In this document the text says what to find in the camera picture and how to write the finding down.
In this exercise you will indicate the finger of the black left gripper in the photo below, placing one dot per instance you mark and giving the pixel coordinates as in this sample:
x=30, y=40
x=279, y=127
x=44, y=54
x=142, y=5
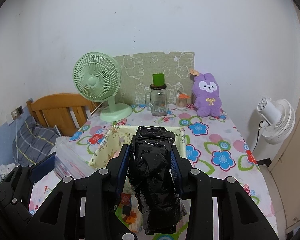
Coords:
x=44, y=167

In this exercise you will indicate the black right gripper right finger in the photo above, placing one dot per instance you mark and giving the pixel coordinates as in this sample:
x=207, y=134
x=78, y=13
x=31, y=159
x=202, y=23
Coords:
x=218, y=206

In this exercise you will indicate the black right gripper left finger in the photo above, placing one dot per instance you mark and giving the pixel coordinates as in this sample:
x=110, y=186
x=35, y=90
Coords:
x=85, y=208

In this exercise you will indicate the stack of clear zip bags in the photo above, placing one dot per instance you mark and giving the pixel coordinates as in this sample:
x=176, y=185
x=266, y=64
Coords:
x=68, y=162

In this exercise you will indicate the black plastic bag roll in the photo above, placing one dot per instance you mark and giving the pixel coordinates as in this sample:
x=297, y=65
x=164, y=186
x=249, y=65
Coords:
x=150, y=178

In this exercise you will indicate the green tissue pack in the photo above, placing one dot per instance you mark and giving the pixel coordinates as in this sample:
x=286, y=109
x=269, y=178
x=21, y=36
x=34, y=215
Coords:
x=129, y=213

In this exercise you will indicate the grey plaid pillow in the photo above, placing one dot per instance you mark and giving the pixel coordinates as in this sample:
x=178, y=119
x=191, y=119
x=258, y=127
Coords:
x=33, y=142

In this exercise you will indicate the floral tablecloth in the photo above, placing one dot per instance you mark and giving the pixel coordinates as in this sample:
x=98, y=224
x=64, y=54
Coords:
x=215, y=147

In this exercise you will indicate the yellow cartoon fabric storage box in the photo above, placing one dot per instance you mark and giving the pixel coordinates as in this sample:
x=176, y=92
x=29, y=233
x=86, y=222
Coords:
x=118, y=135

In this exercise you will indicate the white clip fan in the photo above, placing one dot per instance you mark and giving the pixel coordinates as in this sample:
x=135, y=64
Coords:
x=278, y=120

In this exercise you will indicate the green desk fan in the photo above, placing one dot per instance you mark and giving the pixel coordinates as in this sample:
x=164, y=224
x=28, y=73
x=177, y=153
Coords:
x=98, y=79

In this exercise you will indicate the cotton swab container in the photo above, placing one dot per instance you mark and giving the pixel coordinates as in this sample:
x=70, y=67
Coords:
x=181, y=100

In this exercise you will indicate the purple plush bunny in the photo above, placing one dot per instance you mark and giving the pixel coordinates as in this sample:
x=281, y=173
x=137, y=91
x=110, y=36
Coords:
x=206, y=95

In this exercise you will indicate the glass mason jar mug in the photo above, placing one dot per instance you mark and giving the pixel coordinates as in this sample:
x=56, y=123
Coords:
x=158, y=100

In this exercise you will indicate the green cartoon cardboard panel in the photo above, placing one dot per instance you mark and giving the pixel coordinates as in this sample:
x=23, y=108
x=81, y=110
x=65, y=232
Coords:
x=137, y=75

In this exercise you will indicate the green plastic cup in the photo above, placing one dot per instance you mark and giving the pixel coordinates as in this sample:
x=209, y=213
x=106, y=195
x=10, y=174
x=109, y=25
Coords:
x=158, y=79

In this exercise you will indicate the wall power outlet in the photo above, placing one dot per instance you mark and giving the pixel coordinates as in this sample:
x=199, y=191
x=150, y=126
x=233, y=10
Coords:
x=17, y=112

